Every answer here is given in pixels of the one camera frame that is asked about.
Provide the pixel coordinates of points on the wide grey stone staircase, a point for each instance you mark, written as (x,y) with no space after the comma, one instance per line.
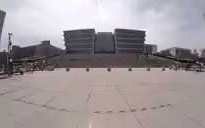
(103,61)

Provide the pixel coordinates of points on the row of bollards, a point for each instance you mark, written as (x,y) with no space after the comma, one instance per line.
(109,69)

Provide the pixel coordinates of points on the pale paved plaza ground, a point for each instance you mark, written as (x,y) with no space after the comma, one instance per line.
(103,90)

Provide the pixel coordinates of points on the large grey layered building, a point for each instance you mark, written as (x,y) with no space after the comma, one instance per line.
(80,41)

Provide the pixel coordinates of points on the small grey building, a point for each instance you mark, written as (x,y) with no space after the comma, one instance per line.
(151,49)

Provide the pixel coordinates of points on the low dark building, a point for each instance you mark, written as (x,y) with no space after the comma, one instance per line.
(36,50)

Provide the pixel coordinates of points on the row of parked bicycles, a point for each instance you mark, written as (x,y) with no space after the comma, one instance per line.
(186,66)
(35,66)

